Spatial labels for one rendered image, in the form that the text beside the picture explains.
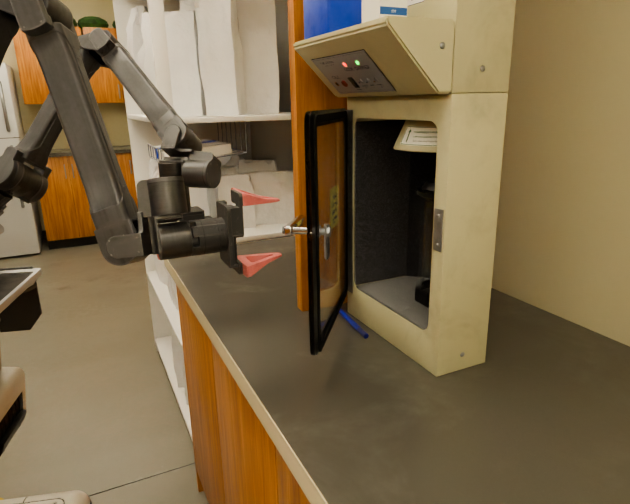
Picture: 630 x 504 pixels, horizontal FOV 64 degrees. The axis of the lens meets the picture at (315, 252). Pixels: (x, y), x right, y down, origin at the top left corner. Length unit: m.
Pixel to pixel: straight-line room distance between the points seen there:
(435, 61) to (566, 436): 0.56
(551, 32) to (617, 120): 0.25
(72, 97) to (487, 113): 0.63
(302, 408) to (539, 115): 0.82
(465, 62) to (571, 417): 0.55
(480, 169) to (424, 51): 0.21
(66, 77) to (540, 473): 0.87
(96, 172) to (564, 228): 0.94
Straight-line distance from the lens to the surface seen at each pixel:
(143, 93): 1.23
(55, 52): 0.89
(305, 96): 1.08
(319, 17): 0.93
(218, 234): 0.81
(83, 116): 0.86
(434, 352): 0.91
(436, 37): 0.78
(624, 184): 1.14
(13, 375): 1.41
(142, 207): 0.82
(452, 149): 0.81
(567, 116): 1.21
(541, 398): 0.91
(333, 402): 0.84
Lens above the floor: 1.40
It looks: 17 degrees down
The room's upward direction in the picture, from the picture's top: 1 degrees counter-clockwise
